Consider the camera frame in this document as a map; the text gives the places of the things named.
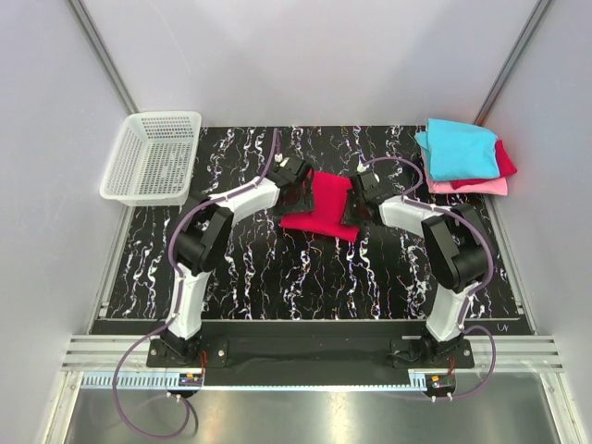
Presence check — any black marbled table mat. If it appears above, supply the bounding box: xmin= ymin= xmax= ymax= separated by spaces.
xmin=92 ymin=124 xmax=537 ymax=335

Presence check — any folded cyan t shirt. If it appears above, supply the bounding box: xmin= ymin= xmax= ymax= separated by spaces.
xmin=414 ymin=118 xmax=500 ymax=181

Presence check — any corner aluminium post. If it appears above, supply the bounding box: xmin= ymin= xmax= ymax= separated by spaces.
xmin=474 ymin=0 xmax=554 ymax=126
xmin=66 ymin=0 xmax=139 ymax=115

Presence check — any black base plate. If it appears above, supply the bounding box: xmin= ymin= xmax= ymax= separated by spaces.
xmin=147 ymin=320 xmax=475 ymax=369

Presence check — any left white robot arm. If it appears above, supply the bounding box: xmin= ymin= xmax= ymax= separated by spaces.
xmin=159 ymin=155 xmax=315 ymax=366

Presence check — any folded pink t shirt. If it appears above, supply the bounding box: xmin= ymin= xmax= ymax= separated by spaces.
xmin=425 ymin=177 xmax=509 ymax=196

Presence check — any aluminium front rail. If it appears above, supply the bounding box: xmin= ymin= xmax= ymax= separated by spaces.
xmin=62 ymin=335 xmax=562 ymax=391

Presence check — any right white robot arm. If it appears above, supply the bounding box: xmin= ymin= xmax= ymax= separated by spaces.
xmin=342 ymin=171 xmax=494 ymax=367

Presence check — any purple cable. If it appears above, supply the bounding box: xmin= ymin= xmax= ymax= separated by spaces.
xmin=112 ymin=128 xmax=283 ymax=438
xmin=360 ymin=155 xmax=499 ymax=401

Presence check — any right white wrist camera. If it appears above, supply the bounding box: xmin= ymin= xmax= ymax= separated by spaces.
xmin=356 ymin=163 xmax=380 ymax=182

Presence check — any folded crimson t shirt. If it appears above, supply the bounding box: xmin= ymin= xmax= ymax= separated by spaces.
xmin=450 ymin=139 xmax=517 ymax=190

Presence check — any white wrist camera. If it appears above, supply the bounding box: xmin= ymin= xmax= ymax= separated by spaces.
xmin=356 ymin=163 xmax=380 ymax=182
xmin=274 ymin=154 xmax=290 ymax=167

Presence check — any white plastic basket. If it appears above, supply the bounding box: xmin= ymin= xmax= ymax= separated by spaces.
xmin=99 ymin=111 xmax=202 ymax=207

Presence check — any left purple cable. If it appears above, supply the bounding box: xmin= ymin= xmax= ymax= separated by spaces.
xmin=112 ymin=128 xmax=283 ymax=438

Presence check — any crimson t shirt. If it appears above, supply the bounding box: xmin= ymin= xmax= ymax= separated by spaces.
xmin=279 ymin=172 xmax=359 ymax=242
xmin=450 ymin=139 xmax=517 ymax=190

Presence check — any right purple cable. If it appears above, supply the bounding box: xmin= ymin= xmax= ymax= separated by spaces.
xmin=360 ymin=155 xmax=499 ymax=401

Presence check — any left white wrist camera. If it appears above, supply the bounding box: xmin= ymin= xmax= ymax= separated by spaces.
xmin=274 ymin=154 xmax=290 ymax=167

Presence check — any right corner aluminium post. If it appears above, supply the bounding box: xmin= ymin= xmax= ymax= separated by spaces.
xmin=474 ymin=0 xmax=554 ymax=126

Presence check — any left corner aluminium post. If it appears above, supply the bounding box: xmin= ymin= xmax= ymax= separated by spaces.
xmin=66 ymin=0 xmax=139 ymax=115

